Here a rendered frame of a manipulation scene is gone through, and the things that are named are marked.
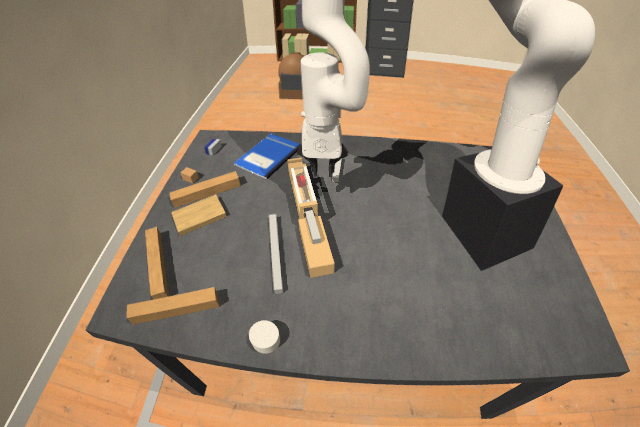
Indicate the white cylinder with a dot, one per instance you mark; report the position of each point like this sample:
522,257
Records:
264,336

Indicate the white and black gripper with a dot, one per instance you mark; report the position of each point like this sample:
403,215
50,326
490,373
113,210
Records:
325,143

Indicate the small wooden block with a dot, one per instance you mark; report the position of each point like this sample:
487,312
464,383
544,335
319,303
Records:
189,175

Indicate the blue notebook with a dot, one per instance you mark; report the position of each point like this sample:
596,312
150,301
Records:
267,156

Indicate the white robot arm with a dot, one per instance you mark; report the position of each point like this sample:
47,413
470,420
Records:
559,35

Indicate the flat wooden board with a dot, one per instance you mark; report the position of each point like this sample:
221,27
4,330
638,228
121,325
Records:
198,214

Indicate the light grey square stick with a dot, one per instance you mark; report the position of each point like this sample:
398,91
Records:
336,173

